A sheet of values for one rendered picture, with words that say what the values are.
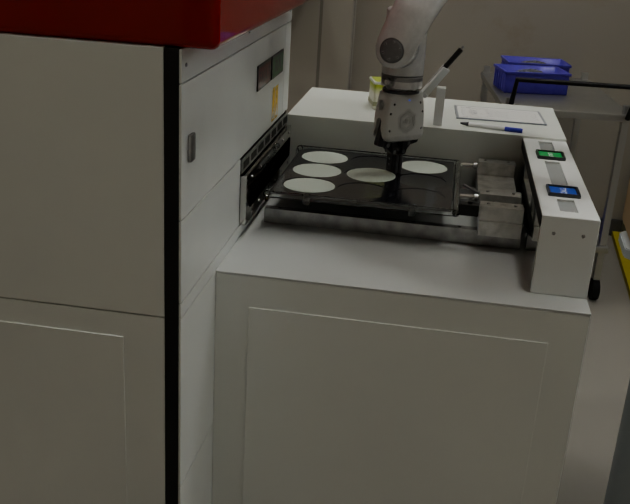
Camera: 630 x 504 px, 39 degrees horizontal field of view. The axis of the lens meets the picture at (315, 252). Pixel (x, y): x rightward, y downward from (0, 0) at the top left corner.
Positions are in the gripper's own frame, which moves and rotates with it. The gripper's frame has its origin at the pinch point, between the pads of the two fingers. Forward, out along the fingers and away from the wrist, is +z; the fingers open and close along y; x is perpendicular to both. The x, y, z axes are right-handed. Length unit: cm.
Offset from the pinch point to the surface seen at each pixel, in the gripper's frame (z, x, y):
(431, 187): 2.1, -11.9, 0.3
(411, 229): 8.3, -16.5, -8.0
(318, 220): 8.5, -4.1, -21.3
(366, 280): 10.0, -29.7, -28.6
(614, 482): 65, -43, 34
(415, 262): 10.0, -27.0, -15.5
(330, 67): 22, 212, 133
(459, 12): -7, 178, 180
